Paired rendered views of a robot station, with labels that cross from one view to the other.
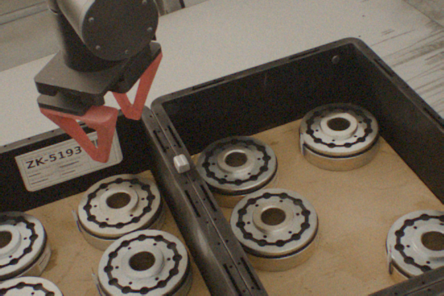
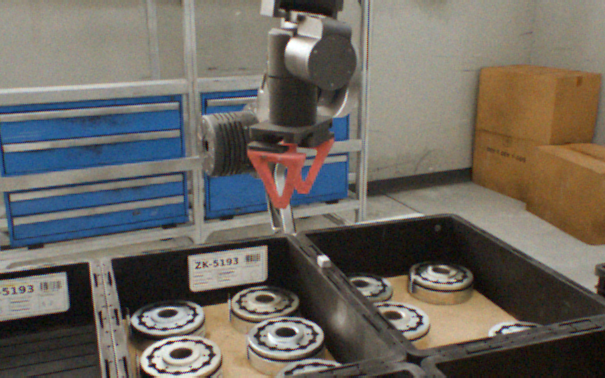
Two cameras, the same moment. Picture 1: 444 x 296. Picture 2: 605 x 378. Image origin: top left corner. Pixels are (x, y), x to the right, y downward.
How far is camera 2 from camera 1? 0.32 m
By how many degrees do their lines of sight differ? 23
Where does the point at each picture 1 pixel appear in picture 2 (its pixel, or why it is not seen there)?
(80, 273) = (230, 347)
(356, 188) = (457, 315)
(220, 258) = (359, 311)
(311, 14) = not seen: hidden behind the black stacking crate
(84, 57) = (289, 114)
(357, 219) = (460, 332)
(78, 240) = (227, 328)
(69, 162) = (227, 270)
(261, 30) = not seen: hidden behind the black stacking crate
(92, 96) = (293, 135)
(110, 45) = (323, 76)
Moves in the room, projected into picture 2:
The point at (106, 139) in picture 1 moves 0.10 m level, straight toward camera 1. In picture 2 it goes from (293, 178) to (315, 205)
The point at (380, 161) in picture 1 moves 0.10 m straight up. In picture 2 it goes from (475, 302) to (480, 243)
